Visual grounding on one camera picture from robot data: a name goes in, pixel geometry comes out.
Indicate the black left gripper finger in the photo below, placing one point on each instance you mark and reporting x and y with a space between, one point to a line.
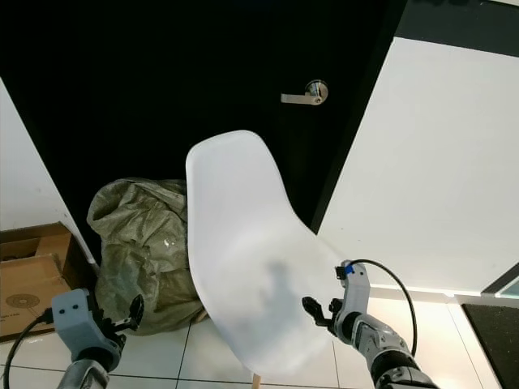
135 309

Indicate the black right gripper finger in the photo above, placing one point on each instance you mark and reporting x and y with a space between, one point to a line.
314 306
324 321

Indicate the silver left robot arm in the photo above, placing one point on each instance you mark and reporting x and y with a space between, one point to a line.
89 373

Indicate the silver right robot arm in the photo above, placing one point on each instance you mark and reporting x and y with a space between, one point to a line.
381 344

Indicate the white plastic shell chair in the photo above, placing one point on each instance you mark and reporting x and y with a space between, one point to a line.
251 259

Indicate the olive woven sack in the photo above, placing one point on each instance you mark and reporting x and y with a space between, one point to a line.
138 243

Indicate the brown cardboard box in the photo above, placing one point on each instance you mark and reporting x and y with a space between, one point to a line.
32 279

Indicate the black rubber floor mat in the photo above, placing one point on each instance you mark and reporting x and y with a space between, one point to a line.
495 344

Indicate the teal glass panel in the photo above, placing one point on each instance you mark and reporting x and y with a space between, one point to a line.
509 287

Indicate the black door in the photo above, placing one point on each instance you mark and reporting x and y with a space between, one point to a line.
170 81

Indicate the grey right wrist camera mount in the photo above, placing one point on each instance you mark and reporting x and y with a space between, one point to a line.
357 292

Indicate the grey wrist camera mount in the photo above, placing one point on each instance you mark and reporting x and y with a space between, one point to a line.
357 292
75 318

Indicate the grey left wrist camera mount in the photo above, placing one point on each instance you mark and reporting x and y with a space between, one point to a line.
75 318

